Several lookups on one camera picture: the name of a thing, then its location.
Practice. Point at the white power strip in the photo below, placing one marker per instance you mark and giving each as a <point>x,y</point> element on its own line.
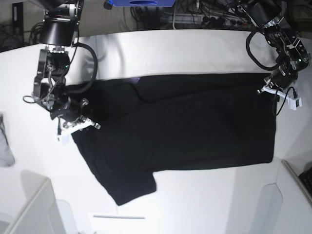
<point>218,21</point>

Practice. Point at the white bin lower left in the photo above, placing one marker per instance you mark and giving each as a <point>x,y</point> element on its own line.
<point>39,215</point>

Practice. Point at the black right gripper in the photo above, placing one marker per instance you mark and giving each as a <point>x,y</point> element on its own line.
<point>70,109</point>

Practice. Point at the white bin lower right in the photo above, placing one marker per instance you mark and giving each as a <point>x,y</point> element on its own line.
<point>284,207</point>

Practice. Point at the white bin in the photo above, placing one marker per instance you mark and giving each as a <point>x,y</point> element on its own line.
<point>284,207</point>
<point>39,215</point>

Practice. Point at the blue box at top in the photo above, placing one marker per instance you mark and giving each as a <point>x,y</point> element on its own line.
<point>128,3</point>

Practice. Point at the grey cloth at left edge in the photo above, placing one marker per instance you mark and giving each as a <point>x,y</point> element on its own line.
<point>6,156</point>

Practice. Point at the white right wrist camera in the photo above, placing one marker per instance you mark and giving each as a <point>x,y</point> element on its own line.
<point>64,135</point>

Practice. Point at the black keyboard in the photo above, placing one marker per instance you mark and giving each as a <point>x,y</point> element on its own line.
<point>306,179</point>

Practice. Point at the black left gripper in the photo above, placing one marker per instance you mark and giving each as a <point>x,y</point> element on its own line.
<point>282,77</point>

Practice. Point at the black T-shirt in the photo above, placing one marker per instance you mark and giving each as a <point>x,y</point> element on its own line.
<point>173,122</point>

